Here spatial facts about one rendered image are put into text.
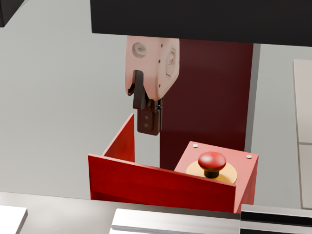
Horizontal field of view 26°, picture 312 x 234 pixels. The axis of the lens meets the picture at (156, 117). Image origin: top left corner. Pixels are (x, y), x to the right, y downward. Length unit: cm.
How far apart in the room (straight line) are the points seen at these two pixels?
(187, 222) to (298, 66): 26
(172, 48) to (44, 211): 29
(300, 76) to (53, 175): 158
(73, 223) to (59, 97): 194
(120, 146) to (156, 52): 20
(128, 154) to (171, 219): 46
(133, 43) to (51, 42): 223
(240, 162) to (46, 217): 35
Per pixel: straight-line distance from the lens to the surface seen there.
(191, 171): 96
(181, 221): 60
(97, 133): 243
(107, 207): 76
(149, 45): 86
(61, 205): 76
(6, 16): 46
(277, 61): 294
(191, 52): 131
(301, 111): 70
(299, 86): 74
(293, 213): 57
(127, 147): 103
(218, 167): 93
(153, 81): 87
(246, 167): 98
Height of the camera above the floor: 137
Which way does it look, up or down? 33 degrees down
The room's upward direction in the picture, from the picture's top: straight up
